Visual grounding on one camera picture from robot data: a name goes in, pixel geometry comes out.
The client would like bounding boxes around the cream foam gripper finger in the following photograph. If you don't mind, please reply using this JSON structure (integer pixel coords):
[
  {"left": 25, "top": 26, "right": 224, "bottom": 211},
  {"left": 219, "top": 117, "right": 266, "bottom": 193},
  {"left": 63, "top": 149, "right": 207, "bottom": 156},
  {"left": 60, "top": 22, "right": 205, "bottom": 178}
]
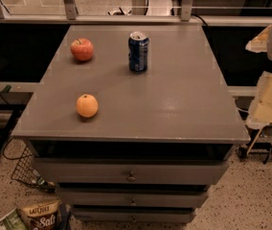
[{"left": 246, "top": 71, "right": 272, "bottom": 128}]

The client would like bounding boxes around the blue pepsi can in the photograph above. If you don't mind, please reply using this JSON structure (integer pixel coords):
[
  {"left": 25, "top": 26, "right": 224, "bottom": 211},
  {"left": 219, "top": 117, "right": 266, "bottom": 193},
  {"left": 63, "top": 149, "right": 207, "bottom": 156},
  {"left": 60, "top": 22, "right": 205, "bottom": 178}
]
[{"left": 128, "top": 32, "right": 149, "bottom": 72}]

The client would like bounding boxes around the grey drawer cabinet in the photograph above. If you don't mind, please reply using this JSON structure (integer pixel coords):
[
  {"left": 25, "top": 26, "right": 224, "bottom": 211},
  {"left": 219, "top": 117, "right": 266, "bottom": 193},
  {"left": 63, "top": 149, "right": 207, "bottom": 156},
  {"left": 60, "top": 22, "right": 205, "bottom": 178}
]
[{"left": 13, "top": 24, "right": 249, "bottom": 222}]

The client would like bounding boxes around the orange fruit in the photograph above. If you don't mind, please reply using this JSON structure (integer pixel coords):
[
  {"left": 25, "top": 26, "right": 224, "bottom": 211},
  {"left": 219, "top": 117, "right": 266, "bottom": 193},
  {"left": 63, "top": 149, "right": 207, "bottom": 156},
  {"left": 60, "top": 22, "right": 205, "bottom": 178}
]
[{"left": 76, "top": 94, "right": 99, "bottom": 118}]

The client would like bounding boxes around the red apple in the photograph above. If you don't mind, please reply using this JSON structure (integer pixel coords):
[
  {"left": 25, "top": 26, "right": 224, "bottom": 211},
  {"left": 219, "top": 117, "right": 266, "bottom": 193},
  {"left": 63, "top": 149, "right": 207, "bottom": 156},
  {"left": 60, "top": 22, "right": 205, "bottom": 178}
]
[{"left": 70, "top": 38, "right": 94, "bottom": 61}]

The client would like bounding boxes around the brown chip bag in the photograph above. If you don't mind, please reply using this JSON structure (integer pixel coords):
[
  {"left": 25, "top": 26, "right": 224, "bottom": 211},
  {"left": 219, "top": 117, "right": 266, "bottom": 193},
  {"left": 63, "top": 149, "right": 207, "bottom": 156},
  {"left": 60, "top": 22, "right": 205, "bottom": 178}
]
[{"left": 19, "top": 200, "right": 59, "bottom": 230}]

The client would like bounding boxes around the green snack bag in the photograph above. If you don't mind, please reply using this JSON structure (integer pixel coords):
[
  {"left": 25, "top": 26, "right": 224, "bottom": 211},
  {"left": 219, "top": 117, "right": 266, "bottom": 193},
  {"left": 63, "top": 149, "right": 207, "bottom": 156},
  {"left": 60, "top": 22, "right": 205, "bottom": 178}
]
[{"left": 0, "top": 209, "right": 28, "bottom": 230}]

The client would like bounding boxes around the wooden stand frame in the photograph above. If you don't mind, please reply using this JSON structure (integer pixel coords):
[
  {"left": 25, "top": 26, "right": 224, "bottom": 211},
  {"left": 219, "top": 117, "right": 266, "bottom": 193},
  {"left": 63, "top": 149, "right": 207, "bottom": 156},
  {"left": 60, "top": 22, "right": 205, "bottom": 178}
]
[{"left": 236, "top": 128, "right": 272, "bottom": 164}]

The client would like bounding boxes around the black wire basket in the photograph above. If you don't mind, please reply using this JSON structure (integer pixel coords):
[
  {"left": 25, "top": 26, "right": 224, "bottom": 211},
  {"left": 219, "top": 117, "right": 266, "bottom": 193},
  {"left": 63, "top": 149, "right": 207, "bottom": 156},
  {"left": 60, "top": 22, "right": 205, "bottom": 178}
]
[{"left": 11, "top": 148, "right": 56, "bottom": 194}]

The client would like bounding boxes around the black cable on floor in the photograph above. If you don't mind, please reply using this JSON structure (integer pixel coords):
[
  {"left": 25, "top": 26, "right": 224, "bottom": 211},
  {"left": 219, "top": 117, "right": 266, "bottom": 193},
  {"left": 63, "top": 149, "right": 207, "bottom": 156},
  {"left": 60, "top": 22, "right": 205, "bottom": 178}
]
[{"left": 1, "top": 137, "right": 32, "bottom": 161}]

